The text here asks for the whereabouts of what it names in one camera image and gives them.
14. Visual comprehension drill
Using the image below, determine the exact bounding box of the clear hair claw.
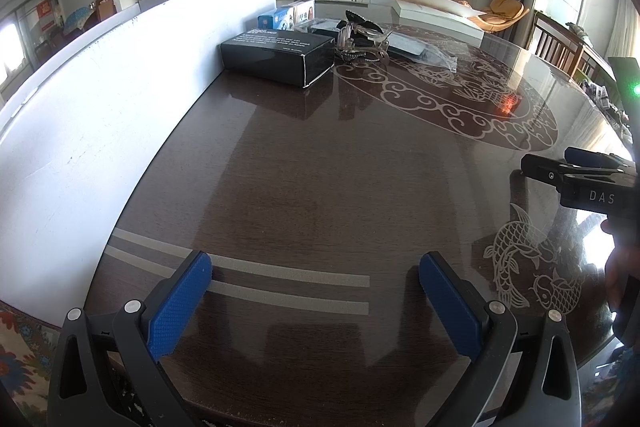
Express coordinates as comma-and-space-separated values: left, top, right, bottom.
334, 21, 392, 66

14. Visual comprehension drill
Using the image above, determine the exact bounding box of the white foam board enclosure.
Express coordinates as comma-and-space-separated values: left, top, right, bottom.
0, 0, 277, 308

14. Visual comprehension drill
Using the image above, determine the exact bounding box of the blue white carton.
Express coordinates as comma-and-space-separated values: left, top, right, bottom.
257, 6, 296, 32

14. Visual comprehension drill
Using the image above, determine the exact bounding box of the clear plastic bag dark item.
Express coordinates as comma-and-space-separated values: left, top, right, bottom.
387, 31, 459, 74

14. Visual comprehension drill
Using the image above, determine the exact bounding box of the black hair clip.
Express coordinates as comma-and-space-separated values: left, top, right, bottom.
344, 9, 382, 34

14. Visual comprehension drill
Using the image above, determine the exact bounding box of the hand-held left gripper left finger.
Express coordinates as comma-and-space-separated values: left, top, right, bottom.
47, 251, 213, 427

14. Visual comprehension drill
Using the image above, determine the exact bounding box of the blue cloth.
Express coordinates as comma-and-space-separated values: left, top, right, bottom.
63, 6, 91, 30

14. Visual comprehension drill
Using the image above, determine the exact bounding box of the clear flat packet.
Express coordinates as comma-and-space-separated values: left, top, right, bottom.
292, 19, 342, 39

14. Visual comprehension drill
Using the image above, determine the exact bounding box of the slatted wooden chair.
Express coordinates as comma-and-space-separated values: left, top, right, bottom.
532, 9, 617, 84

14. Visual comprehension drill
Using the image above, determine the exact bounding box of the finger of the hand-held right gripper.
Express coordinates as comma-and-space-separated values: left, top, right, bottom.
521, 153, 638, 192
564, 147, 635, 172

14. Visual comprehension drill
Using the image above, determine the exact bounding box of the orange lounge chair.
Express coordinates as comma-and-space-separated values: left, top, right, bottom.
435, 0, 530, 30

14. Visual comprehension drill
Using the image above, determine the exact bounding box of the floral patterned cloth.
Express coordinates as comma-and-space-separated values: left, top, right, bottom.
0, 301, 67, 427

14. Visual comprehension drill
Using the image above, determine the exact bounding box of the person's right hand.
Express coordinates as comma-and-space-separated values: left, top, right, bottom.
602, 213, 640, 348

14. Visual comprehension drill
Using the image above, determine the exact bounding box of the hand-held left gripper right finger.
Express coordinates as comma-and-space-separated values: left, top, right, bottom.
419, 252, 583, 427

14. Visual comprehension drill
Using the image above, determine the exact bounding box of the white printed carton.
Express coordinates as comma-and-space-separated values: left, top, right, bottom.
292, 0, 317, 26

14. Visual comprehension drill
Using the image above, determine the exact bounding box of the black cardboard box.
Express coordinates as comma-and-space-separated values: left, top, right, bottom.
220, 27, 336, 89

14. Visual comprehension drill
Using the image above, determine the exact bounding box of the flat white box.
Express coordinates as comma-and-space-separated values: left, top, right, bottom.
391, 0, 486, 40

